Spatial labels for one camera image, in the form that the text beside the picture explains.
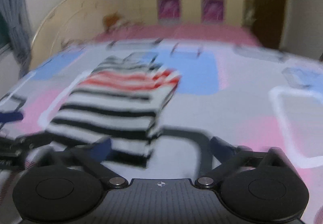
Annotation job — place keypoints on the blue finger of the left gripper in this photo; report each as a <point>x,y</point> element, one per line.
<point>6,117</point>

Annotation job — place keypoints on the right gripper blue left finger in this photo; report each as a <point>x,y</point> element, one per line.
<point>90,158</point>

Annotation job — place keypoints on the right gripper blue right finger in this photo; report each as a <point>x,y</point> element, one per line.
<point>231,159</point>

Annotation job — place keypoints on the striped knit children's sweater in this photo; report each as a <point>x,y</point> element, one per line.
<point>120,100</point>

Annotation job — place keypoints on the brown white pillow near headboard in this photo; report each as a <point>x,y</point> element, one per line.
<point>66,43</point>

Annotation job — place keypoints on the cream arched headboard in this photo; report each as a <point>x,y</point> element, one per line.
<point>70,19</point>

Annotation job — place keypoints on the pink bed sheet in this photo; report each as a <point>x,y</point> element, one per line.
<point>206,32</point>

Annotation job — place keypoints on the orange white patterned pillow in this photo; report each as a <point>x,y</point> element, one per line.
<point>113,21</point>

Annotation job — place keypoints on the grey blue curtain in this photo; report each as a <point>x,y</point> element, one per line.
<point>15,15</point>

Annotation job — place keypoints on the lower right purple poster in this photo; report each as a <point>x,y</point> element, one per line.
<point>212,11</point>

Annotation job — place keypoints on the purple poster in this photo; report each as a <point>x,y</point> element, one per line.
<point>169,10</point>
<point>212,11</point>

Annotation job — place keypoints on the lower left purple poster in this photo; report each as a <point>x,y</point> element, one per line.
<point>169,10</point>

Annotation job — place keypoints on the dark brown wooden door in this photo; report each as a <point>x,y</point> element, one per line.
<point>269,22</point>

